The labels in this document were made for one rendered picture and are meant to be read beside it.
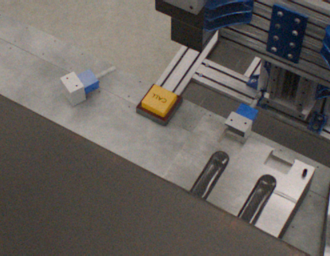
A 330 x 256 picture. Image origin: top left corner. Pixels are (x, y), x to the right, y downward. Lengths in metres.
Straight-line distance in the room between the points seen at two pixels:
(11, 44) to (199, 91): 0.81
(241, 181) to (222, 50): 1.11
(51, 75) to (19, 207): 1.56
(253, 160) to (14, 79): 0.61
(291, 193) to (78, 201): 1.30
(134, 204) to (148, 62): 2.58
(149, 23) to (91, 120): 1.26
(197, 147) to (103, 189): 1.32
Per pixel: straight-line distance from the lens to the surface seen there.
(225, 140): 1.75
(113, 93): 1.89
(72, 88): 1.84
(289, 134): 2.55
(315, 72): 2.06
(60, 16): 3.12
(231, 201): 1.65
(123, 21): 3.08
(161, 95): 1.84
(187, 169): 1.68
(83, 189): 0.38
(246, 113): 1.81
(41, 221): 0.38
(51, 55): 1.98
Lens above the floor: 2.34
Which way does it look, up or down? 56 degrees down
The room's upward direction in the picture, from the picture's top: 3 degrees counter-clockwise
